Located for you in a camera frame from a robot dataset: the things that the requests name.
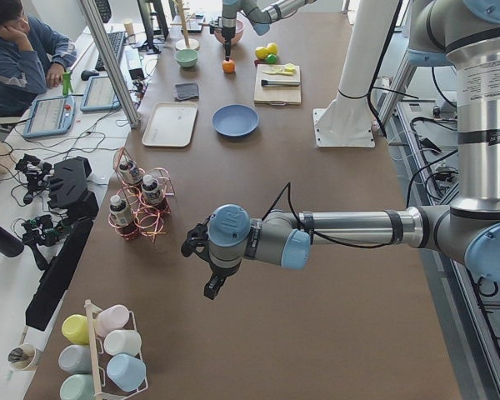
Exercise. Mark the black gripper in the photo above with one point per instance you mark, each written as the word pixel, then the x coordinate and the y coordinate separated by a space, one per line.
pixel 227 34
pixel 217 272

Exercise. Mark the orange tangerine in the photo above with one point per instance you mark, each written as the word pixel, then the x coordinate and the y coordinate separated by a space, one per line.
pixel 228 66

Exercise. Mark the blue plate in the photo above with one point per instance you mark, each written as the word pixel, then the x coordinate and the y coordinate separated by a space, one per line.
pixel 235 120

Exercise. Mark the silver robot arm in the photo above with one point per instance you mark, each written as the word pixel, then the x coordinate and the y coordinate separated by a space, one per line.
pixel 260 18
pixel 465 34

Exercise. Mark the lower yellow lemon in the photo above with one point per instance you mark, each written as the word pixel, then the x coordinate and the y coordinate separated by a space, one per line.
pixel 261 53

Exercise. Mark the yellow lemon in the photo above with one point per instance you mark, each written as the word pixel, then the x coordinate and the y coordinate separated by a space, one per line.
pixel 272 48
pixel 261 53

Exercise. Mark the mint green bowl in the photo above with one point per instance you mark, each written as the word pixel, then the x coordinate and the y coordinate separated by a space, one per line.
pixel 186 58

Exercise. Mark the upper yellow lemon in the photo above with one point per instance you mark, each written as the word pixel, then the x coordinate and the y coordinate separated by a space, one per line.
pixel 272 48

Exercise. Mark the green lime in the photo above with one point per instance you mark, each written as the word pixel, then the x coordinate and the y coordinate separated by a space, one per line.
pixel 271 59

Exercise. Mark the wooden stand round base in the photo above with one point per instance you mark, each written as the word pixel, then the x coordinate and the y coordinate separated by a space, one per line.
pixel 187 42

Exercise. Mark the steel cylinder black cap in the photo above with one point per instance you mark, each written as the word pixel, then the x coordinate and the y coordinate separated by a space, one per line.
pixel 267 83

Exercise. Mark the grey folded cloth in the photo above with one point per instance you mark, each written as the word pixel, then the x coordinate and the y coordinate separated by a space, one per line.
pixel 186 91

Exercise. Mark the thick lemon half slice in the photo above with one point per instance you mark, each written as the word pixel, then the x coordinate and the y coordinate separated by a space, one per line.
pixel 289 67

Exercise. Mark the yellow plastic knife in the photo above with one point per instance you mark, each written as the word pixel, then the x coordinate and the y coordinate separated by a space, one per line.
pixel 282 74

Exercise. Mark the bamboo cutting board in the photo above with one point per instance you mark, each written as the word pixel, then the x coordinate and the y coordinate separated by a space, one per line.
pixel 276 95

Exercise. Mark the cream rabbit tray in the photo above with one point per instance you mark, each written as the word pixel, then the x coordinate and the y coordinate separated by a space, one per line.
pixel 170 125

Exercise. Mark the pink cup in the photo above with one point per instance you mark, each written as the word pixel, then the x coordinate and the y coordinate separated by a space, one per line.
pixel 112 318

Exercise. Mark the cream white cup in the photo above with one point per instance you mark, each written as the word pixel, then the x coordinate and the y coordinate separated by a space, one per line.
pixel 123 341

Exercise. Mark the top tea bottle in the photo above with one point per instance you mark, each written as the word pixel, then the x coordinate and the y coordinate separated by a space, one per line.
pixel 152 193

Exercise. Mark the tea bottle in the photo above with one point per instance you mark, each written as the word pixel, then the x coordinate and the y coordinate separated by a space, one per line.
pixel 130 172
pixel 122 219
pixel 152 193

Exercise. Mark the lower right tea bottle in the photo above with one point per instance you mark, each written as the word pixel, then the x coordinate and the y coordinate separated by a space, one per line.
pixel 122 219

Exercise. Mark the light blue cup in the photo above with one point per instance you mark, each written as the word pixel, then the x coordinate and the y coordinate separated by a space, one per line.
pixel 126 371

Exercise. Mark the right teach pendant tablet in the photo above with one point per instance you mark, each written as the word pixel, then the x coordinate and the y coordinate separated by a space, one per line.
pixel 99 96

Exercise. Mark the teach pendant tablet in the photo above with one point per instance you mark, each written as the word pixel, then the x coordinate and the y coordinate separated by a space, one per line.
pixel 99 96
pixel 49 117

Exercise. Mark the lower left tea bottle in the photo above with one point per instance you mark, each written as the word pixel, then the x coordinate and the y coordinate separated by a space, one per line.
pixel 130 172

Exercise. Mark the yellow cup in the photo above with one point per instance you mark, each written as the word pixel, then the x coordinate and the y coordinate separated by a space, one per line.
pixel 75 329

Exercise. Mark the grey cup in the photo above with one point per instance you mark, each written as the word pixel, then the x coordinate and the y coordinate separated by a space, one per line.
pixel 75 359

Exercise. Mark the mint green cup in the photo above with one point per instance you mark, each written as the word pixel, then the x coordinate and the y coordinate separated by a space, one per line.
pixel 77 387

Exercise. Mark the left teach pendant tablet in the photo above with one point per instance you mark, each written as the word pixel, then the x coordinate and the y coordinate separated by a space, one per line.
pixel 49 117

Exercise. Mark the paper cup with utensils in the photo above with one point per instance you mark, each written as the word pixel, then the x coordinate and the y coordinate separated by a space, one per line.
pixel 24 357

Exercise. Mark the seated person blue hoodie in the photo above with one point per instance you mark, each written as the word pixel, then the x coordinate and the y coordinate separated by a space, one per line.
pixel 33 58

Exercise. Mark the black water bottle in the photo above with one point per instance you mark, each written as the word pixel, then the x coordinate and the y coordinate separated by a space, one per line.
pixel 10 246

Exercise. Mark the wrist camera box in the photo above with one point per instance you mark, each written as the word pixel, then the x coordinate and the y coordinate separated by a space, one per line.
pixel 193 239

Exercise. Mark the copper wire bottle rack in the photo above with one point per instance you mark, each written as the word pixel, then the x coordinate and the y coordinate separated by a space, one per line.
pixel 149 219

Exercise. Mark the white wire cup rack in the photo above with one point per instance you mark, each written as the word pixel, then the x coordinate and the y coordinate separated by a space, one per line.
pixel 104 387

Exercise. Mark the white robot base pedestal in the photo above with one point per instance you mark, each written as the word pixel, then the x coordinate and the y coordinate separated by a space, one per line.
pixel 347 121

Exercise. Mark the aluminium frame post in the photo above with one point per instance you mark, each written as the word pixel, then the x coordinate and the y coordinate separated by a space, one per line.
pixel 94 22

